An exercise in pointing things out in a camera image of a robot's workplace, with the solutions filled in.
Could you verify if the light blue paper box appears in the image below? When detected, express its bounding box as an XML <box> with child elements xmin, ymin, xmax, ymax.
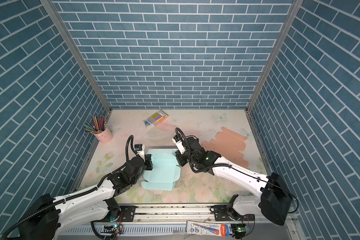
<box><xmin>141</xmin><ymin>149</ymin><xmax>181</xmax><ymax>191</ymax></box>

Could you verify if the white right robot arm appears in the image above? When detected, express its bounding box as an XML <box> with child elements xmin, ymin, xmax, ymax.
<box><xmin>173</xmin><ymin>136</ymin><xmax>293</xmax><ymax>226</ymax></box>

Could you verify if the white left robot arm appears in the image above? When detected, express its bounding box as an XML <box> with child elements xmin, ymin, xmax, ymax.
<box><xmin>18</xmin><ymin>155</ymin><xmax>153</xmax><ymax>240</ymax></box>

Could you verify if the pink flat cardboard box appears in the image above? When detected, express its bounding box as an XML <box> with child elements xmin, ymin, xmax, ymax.
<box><xmin>201</xmin><ymin>127</ymin><xmax>249</xmax><ymax>168</ymax></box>

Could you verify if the toothpaste style flat box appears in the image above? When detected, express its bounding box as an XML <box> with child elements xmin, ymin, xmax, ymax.
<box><xmin>186</xmin><ymin>221</ymin><xmax>230</xmax><ymax>237</ymax></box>

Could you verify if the coloured marker pack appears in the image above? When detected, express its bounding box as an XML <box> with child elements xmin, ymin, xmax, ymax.
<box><xmin>147</xmin><ymin>110</ymin><xmax>169</xmax><ymax>126</ymax></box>

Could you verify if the pink pencil cup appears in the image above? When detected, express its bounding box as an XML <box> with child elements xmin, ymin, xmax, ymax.
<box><xmin>93</xmin><ymin>127</ymin><xmax>114</xmax><ymax>144</ymax></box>

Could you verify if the coloured pencils bundle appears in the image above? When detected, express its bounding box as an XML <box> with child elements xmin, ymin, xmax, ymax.
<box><xmin>83</xmin><ymin>116</ymin><xmax>107</xmax><ymax>134</ymax></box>

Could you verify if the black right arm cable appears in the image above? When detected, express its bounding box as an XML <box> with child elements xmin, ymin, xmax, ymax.
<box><xmin>174</xmin><ymin>127</ymin><xmax>299</xmax><ymax>214</ymax></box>

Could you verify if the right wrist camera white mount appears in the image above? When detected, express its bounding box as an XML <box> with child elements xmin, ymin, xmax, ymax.
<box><xmin>173</xmin><ymin>135</ymin><xmax>185</xmax><ymax>155</ymax></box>

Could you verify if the left electronics board with wires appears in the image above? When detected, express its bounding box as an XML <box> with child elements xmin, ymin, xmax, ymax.
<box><xmin>101</xmin><ymin>224</ymin><xmax>123</xmax><ymax>240</ymax></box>

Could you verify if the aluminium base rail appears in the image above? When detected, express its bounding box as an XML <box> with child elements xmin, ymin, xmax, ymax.
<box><xmin>61</xmin><ymin>204</ymin><xmax>302</xmax><ymax>240</ymax></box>

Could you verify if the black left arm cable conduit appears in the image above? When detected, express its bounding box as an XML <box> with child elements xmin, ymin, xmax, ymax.
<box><xmin>1</xmin><ymin>134</ymin><xmax>139</xmax><ymax>240</ymax></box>

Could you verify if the aluminium corner post right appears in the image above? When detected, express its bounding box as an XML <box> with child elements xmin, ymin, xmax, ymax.
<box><xmin>246</xmin><ymin>0</ymin><xmax>303</xmax><ymax>114</ymax></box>

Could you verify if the aluminium corner post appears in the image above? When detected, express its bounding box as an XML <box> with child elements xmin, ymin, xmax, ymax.
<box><xmin>40</xmin><ymin>0</ymin><xmax>112</xmax><ymax>115</ymax></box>
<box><xmin>246</xmin><ymin>0</ymin><xmax>303</xmax><ymax>114</ymax></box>

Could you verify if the aluminium corner post left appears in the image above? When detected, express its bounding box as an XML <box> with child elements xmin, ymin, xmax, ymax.
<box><xmin>40</xmin><ymin>0</ymin><xmax>112</xmax><ymax>115</ymax></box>

